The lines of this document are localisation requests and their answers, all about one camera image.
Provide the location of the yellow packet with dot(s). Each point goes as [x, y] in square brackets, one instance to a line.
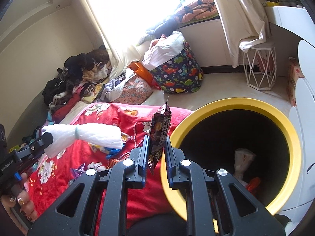
[270, 4]

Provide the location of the pink floral bag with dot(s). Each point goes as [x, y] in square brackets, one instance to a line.
[136, 89]

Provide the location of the person's left hand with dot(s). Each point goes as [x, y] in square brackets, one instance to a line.
[22, 199]

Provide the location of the pile of black clothes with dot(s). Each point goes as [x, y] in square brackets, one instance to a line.
[78, 64]

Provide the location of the white desk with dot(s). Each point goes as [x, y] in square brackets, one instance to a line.
[288, 17]

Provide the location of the grey headboard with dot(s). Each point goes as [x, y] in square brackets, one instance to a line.
[27, 118]

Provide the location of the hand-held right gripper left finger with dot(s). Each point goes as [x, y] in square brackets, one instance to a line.
[145, 157]

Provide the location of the white window seat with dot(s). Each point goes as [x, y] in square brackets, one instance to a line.
[209, 41]

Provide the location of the orange patterned quilt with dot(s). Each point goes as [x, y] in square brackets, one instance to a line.
[196, 9]

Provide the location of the pink cardboard box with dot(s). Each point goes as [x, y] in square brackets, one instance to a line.
[294, 78]

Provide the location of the tan cream cloth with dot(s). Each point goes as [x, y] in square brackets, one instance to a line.
[94, 75]

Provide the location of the cream curtain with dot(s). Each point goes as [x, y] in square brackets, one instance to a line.
[236, 17]
[123, 59]

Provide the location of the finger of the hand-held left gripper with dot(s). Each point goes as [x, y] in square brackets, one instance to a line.
[41, 141]

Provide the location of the beige bed sheet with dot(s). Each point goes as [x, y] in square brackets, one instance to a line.
[73, 114]

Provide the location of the dark snack packet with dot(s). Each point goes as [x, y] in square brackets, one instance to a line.
[158, 130]

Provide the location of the yellow rimmed trash bin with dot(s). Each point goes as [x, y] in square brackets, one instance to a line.
[233, 103]

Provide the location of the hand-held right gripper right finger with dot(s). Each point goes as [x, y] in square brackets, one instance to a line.
[169, 162]

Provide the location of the white plastic bag orange print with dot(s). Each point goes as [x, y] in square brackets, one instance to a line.
[243, 162]

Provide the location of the yellow white wrapper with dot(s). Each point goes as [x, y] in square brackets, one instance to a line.
[125, 137]

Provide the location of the orange red cloth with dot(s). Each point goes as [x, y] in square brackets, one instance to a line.
[155, 43]

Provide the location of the white foam net sleeve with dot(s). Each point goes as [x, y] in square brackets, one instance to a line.
[98, 135]

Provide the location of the red floral blanket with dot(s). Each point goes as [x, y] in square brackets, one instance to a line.
[152, 201]

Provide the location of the blue wrapper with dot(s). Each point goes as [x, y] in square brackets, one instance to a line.
[114, 151]

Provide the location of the dark blue jacket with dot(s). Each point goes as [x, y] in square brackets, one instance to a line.
[160, 29]

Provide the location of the floral bag with clothes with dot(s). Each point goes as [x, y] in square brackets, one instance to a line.
[115, 88]

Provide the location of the purple snack packet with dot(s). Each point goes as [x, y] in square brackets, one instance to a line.
[78, 170]

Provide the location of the dinosaur print laundry basket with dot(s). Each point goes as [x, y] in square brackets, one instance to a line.
[177, 73]

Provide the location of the brown patterned blanket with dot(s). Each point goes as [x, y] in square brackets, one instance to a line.
[91, 91]

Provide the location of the red plastic bag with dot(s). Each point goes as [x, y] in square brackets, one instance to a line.
[254, 184]

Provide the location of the white cloth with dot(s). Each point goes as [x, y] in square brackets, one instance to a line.
[167, 49]

